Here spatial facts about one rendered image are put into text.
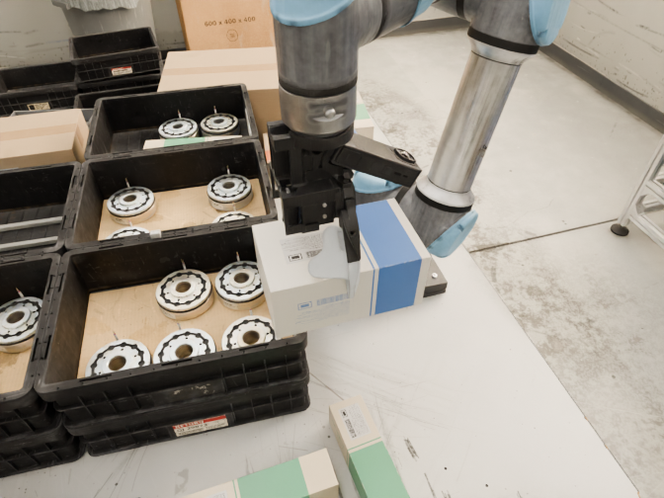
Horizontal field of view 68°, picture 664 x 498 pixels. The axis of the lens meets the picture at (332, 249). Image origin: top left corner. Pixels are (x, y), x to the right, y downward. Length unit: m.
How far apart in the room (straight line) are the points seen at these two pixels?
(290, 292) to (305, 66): 0.26
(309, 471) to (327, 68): 0.63
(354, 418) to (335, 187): 0.49
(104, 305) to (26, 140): 0.65
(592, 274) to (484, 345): 1.36
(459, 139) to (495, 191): 1.80
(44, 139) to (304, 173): 1.09
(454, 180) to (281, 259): 0.43
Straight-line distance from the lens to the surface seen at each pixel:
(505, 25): 0.85
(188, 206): 1.20
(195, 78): 1.61
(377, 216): 0.66
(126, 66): 2.71
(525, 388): 1.06
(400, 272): 0.61
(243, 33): 3.79
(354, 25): 0.45
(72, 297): 0.99
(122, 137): 1.52
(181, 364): 0.78
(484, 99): 0.88
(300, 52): 0.44
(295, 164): 0.51
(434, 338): 1.08
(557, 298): 2.24
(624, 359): 2.15
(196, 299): 0.95
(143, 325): 0.98
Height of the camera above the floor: 1.56
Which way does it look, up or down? 44 degrees down
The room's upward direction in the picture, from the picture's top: straight up
